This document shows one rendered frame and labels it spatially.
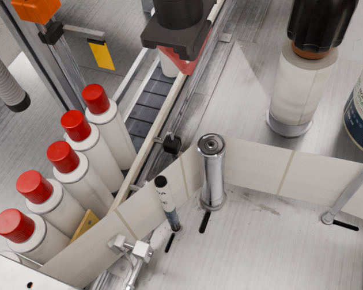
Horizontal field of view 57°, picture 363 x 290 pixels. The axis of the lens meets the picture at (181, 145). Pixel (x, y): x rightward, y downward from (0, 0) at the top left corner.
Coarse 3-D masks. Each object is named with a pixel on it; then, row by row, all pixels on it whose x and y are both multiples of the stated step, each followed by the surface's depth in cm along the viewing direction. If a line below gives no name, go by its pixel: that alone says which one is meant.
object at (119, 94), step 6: (144, 48) 70; (144, 54) 69; (138, 60) 68; (144, 60) 70; (132, 66) 68; (138, 66) 68; (132, 72) 67; (126, 78) 66; (132, 78) 67; (126, 84) 65; (120, 90) 64; (126, 90) 66; (114, 96) 64; (120, 96) 64
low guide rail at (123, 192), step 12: (216, 12) 83; (180, 72) 72; (180, 84) 71; (168, 96) 69; (168, 108) 68; (156, 120) 66; (156, 132) 65; (144, 144) 63; (144, 156) 62; (132, 168) 60; (132, 180) 60; (120, 192) 58
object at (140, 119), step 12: (156, 72) 77; (156, 84) 75; (168, 84) 75; (144, 96) 74; (156, 96) 74; (144, 108) 72; (156, 108) 72; (132, 120) 71; (144, 120) 70; (132, 132) 69; (144, 132) 69; (84, 288) 54
